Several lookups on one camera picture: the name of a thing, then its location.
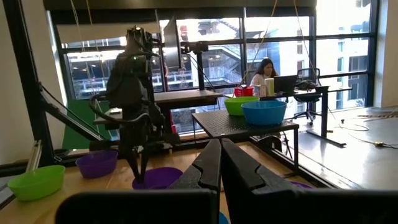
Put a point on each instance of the black curved clamp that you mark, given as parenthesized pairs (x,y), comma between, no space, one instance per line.
(267,143)

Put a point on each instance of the blue plastic mini bowl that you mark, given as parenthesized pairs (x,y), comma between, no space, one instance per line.
(264,113)
(224,219)

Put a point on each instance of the red container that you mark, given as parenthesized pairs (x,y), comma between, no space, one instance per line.
(244,92)

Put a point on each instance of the black aluminium rig frame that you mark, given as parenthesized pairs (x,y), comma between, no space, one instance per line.
(27,77)

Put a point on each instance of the black laptop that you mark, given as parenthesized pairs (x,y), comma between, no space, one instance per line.
(286,84)

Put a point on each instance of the person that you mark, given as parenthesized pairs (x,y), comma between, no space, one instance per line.
(264,70)

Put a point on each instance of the purple plastic mini bowl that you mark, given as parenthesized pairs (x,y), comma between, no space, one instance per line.
(300,185)
(161,179)
(96,165)

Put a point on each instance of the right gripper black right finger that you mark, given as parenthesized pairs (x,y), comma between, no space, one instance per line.
(264,205)

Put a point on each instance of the green panel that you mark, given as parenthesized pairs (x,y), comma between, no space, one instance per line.
(71,140)

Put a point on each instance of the black office chair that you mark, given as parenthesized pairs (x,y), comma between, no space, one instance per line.
(306,98)

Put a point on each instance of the white cup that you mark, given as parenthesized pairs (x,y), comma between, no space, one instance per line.
(269,87)

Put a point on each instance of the black perforated metal shelf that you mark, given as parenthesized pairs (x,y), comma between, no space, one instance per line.
(224,124)

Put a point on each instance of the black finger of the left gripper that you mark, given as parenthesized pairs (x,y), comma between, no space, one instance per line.
(146,161)
(133,160)

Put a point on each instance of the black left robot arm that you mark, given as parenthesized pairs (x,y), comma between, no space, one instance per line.
(130,81)

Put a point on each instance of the green plastic mini bowl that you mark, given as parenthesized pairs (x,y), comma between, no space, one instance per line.
(35,185)
(233,107)

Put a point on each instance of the black office desk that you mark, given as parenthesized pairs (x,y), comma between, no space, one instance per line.
(324,109)

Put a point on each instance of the black monitor on arm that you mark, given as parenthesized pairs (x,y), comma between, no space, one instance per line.
(172,46)

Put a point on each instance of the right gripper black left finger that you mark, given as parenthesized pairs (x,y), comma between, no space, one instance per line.
(186,205)

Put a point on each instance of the silver aluminium bar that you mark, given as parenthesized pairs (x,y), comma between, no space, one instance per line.
(34,157)

